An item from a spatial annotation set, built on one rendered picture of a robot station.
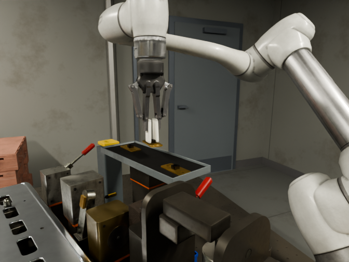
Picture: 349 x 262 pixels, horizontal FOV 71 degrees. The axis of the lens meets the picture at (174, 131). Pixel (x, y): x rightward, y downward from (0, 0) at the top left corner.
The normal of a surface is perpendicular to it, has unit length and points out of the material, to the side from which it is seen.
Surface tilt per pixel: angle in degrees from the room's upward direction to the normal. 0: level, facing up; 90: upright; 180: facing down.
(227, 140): 90
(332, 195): 57
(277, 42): 77
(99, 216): 0
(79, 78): 90
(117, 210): 0
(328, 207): 69
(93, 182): 90
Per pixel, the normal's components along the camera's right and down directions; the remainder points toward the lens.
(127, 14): -0.78, 0.16
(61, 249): 0.00, -0.98
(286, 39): -0.62, -0.16
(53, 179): 0.67, 0.15
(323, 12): -0.92, 0.07
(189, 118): 0.40, 0.18
